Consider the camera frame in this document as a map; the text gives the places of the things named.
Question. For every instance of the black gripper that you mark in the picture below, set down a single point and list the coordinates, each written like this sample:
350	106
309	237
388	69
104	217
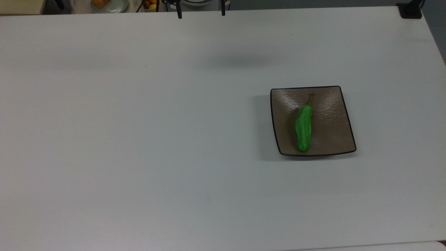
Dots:
170	1

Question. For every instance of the green chili pepper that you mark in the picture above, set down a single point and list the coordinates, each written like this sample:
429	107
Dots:
304	129

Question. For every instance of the pale green round plate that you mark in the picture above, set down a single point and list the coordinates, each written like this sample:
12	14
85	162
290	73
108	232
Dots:
118	6

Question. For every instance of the square brown ceramic plate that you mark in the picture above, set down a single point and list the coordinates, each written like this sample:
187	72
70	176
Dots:
331	122

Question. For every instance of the box of colourful fruit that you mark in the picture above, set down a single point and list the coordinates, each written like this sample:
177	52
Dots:
152	5

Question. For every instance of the orange food piece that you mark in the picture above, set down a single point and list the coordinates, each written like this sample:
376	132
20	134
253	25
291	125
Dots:
101	3

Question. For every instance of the light wooden side table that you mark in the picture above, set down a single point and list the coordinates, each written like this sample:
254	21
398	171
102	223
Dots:
21	6

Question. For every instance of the black corner clamp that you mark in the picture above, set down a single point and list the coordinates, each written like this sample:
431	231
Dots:
410	10

